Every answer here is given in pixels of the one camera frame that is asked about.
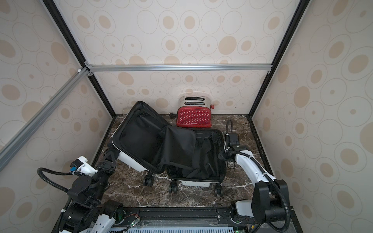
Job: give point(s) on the diagonal aluminium frame bar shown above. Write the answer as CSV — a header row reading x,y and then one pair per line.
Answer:
x,y
19,140

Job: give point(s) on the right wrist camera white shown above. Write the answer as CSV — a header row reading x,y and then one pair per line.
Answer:
x,y
231,140

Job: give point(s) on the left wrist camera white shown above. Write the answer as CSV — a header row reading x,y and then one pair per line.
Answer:
x,y
81,166

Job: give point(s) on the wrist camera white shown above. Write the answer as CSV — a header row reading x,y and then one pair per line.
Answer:
x,y
81,166
231,140

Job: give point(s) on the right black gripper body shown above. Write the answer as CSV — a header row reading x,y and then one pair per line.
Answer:
x,y
228,150

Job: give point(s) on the horizontal aluminium frame bar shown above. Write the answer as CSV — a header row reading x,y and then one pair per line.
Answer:
x,y
182,67

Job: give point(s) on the red and silver toaster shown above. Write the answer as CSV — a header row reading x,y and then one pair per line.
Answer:
x,y
194,112

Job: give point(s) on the white hard-shell suitcase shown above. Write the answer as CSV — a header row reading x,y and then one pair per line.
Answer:
x,y
145,141

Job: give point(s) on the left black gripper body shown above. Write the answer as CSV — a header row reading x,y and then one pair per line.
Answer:
x,y
102,176

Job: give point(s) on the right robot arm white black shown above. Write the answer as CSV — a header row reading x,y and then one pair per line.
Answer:
x,y
270,200

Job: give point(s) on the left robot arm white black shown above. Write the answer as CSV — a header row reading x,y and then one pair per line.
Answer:
x,y
84,206

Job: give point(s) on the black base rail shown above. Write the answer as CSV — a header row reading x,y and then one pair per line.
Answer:
x,y
217,219

